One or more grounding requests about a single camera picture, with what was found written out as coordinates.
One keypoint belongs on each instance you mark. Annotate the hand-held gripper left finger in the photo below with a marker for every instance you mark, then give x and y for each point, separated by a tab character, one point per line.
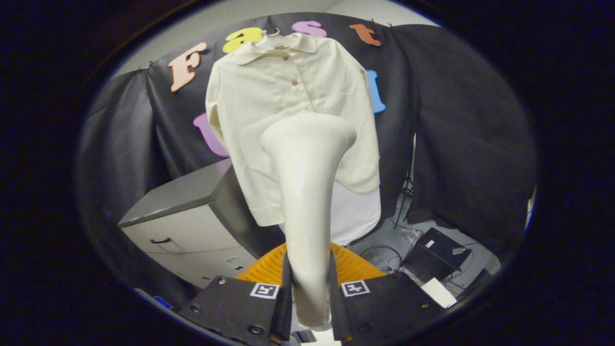
286	312

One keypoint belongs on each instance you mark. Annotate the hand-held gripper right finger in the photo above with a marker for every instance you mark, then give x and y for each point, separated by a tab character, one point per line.
336	312

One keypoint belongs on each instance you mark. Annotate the cream garment steamer head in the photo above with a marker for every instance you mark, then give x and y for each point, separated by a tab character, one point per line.
305	192

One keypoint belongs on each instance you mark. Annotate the cream button shirt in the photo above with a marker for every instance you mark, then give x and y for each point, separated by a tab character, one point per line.
250	120

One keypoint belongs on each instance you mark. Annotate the white clothes hanger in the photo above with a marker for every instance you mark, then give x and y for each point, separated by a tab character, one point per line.
274	43

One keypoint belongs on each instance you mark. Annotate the white hanging ironing pad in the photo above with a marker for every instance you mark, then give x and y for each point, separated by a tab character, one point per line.
355	216

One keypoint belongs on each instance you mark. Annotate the white paper sheet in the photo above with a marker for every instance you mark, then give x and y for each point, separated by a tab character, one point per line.
438	292

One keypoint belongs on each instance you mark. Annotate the black box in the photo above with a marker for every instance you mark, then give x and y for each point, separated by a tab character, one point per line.
435	254

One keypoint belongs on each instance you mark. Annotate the small blue flat object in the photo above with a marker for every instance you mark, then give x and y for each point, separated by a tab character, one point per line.
162	302

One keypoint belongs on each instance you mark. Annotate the thin black tripod stand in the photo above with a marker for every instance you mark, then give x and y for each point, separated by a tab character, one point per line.
407	187

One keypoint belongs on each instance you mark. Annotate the grey drawer cabinet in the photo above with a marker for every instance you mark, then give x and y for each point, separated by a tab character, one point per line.
182	192

